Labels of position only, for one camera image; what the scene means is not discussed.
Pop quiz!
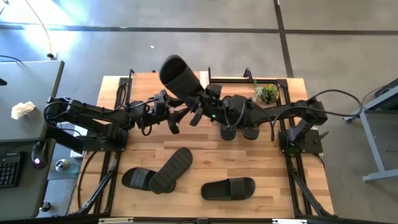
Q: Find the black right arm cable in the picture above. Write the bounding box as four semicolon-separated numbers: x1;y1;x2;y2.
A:
271;89;364;141

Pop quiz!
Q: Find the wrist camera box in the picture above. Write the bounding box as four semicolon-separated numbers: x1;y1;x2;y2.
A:
154;89;170;104
205;83;223;100

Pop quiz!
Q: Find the grey metal side table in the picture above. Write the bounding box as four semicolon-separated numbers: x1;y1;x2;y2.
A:
343;77;398;183

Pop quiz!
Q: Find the silver metal bracket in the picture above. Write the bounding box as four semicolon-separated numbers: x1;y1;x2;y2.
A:
272;218;308;224
98;217;134;224

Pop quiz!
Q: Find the dark grey desk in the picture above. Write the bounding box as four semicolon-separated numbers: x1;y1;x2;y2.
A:
0;138;57;220

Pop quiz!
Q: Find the wooden shelf with black legs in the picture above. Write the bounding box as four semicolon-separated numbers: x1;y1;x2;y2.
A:
126;67;215;116

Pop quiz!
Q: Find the black keyboard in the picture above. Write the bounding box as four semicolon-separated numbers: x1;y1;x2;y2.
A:
0;152;22;189

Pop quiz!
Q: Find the crumpled white tissue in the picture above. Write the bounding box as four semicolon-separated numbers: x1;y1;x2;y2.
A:
11;101;37;121

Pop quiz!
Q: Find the small potted green plant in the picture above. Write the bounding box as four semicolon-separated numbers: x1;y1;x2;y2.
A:
253;80;280;105

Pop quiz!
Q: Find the black aluminium table frame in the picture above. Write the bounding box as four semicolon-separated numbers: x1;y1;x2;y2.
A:
67;67;338;224

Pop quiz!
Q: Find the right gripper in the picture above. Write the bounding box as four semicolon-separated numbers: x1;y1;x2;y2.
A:
190;90;251;127

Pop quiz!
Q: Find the thin floor cable with plug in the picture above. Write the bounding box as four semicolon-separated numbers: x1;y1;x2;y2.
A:
23;0;55;60

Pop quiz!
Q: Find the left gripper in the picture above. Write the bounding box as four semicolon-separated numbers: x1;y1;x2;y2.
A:
150;96;191;136

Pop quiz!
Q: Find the black power cable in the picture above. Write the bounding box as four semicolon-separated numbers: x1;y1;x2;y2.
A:
76;151;98;210

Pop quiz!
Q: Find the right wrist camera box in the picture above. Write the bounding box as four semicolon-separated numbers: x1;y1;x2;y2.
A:
205;83;223;100

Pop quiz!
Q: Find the black computer mouse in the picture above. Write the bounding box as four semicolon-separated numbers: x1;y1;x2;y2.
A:
30;140;49;170

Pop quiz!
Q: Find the light grey desk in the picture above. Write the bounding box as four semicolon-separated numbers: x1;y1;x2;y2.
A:
0;60;65;142

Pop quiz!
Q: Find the dark laptop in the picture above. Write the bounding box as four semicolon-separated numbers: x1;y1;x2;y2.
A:
374;77;398;110

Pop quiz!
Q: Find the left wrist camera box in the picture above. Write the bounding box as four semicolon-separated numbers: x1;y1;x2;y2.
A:
154;89;170;104

